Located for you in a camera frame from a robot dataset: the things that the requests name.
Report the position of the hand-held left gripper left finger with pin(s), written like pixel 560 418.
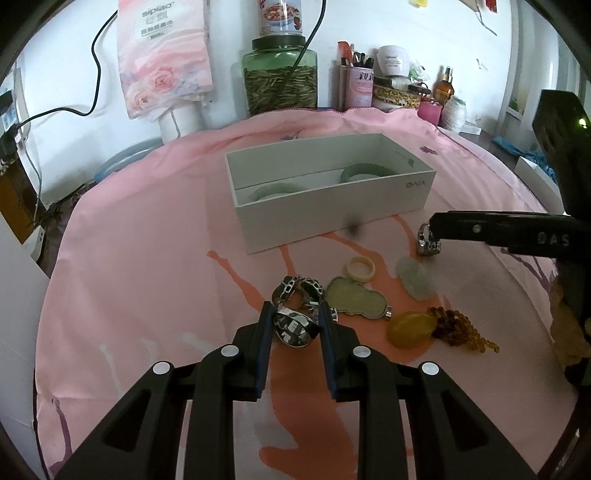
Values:
pixel 267 344

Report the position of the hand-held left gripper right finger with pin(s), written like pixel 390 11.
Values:
pixel 328 350

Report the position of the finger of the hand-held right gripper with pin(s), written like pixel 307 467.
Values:
pixel 498 230

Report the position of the gourd-shaped framed pendant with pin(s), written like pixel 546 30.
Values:
pixel 355 300

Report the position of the amber stone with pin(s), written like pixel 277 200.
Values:
pixel 408 328

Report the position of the pale jade pendant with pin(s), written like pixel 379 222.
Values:
pixel 415 279

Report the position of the white cardboard box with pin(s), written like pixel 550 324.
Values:
pixel 323 217

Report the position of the blue cloth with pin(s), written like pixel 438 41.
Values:
pixel 521 150

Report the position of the white flat box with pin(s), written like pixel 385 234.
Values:
pixel 535 180

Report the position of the small white paper box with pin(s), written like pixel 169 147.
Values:
pixel 471 128

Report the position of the white thread spool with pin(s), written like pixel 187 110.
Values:
pixel 455 113

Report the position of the amber glass bottle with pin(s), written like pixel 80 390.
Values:
pixel 444 90

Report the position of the pink cup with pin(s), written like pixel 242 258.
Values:
pixel 430 110

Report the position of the pink printed cloth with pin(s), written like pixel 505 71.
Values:
pixel 138 254

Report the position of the pale green jade bangle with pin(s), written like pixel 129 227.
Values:
pixel 351 171
pixel 277 187

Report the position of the green white packet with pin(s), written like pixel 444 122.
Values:
pixel 419 71

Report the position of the woven round basket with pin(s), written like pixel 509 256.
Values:
pixel 397 98

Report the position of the white cosmetic container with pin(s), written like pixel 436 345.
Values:
pixel 392 60

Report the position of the pink pen holder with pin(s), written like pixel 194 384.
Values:
pixel 358 87

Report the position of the dark makeup pens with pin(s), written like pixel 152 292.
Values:
pixel 364 60

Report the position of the blue basin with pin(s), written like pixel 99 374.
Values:
pixel 124 157

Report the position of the red comb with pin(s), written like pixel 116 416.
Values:
pixel 344 50

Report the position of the white power strip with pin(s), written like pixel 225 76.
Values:
pixel 37 242

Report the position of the green glass jar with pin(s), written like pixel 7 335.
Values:
pixel 277 83

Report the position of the printed tin can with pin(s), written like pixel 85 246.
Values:
pixel 279 18

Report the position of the pink floral tissue pack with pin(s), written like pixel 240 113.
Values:
pixel 157 55

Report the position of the black power adapter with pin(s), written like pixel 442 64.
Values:
pixel 7 143

